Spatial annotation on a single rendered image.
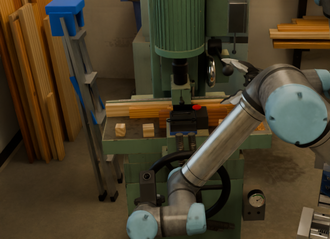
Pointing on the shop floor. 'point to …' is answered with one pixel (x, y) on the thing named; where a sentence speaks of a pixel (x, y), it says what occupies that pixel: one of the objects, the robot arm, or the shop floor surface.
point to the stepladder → (84, 86)
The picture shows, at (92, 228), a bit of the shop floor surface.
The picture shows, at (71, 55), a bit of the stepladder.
